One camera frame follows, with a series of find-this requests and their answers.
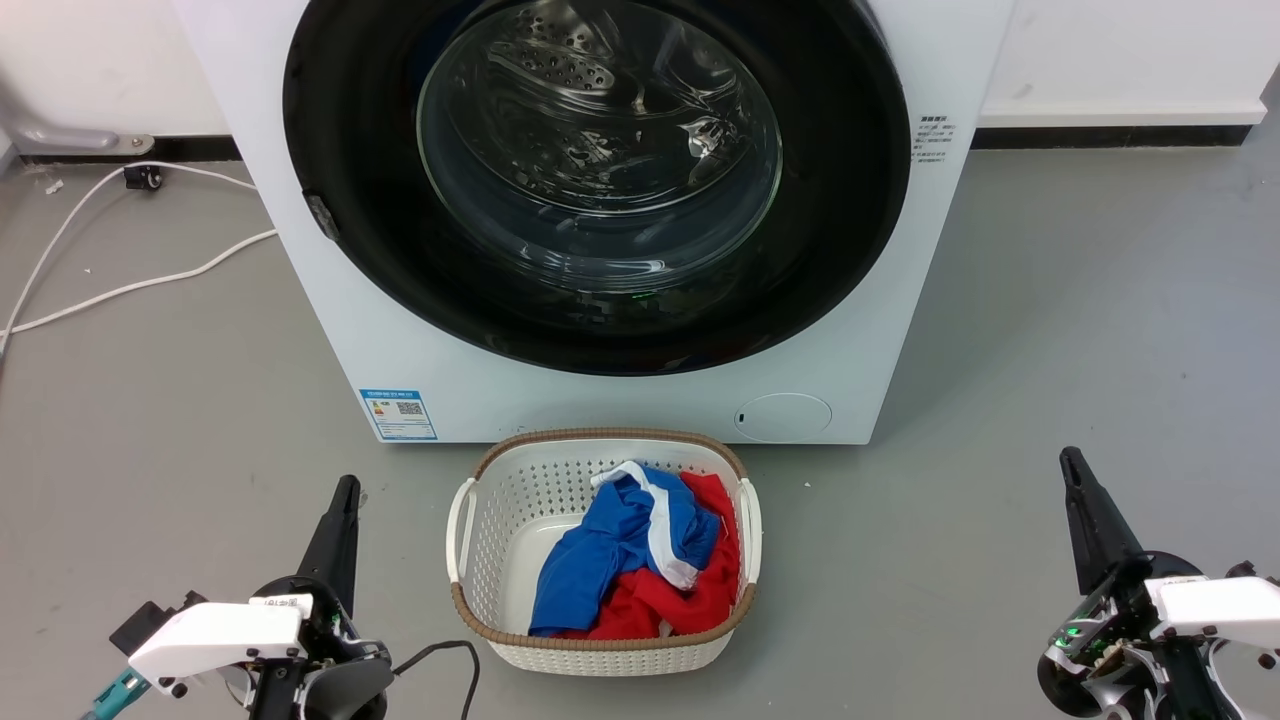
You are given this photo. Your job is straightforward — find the red garment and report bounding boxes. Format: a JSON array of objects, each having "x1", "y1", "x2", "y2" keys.
[{"x1": 556, "y1": 471, "x2": 743, "y2": 642}]

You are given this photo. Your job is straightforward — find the black round washer door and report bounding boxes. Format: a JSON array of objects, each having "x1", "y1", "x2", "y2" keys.
[{"x1": 282, "y1": 0, "x2": 913, "y2": 378}]

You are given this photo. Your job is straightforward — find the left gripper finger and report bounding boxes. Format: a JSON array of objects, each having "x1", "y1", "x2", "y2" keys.
[
  {"x1": 328, "y1": 476, "x2": 362, "y2": 619},
  {"x1": 296, "y1": 476, "x2": 351, "y2": 601}
]

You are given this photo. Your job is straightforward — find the white front-load washing machine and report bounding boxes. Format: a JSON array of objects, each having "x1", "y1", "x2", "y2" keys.
[{"x1": 170, "y1": 0, "x2": 1017, "y2": 446}]

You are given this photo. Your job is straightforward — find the right gripper body dark grey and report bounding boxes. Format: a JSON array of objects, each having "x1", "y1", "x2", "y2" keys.
[{"x1": 1036, "y1": 550, "x2": 1251, "y2": 720}]

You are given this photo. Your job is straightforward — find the white perforated laundry basket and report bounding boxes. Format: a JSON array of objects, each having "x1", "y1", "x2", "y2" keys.
[{"x1": 445, "y1": 428, "x2": 764, "y2": 677}]

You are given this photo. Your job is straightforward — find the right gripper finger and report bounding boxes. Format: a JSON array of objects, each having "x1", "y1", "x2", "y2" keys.
[
  {"x1": 1074, "y1": 449, "x2": 1148, "y2": 579},
  {"x1": 1059, "y1": 447, "x2": 1119, "y2": 599}
]

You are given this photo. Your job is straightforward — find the white power cable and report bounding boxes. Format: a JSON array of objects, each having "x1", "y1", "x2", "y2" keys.
[{"x1": 0, "y1": 160, "x2": 279, "y2": 357}]

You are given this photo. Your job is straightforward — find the round white filter cover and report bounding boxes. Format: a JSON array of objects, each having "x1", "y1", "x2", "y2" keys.
[{"x1": 733, "y1": 392, "x2": 834, "y2": 444}]

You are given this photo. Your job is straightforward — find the blue energy label sticker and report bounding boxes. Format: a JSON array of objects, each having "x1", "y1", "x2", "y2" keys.
[{"x1": 358, "y1": 388, "x2": 439, "y2": 443}]

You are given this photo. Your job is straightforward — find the black text sticker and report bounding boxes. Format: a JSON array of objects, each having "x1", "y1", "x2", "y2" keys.
[{"x1": 911, "y1": 113, "x2": 960, "y2": 171}]

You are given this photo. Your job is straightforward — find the left gripper body dark grey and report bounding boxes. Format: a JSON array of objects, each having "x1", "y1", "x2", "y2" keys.
[{"x1": 222, "y1": 574, "x2": 397, "y2": 720}]

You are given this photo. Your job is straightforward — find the blue garment with white strap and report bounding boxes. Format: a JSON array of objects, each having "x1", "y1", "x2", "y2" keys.
[{"x1": 527, "y1": 460, "x2": 721, "y2": 638}]

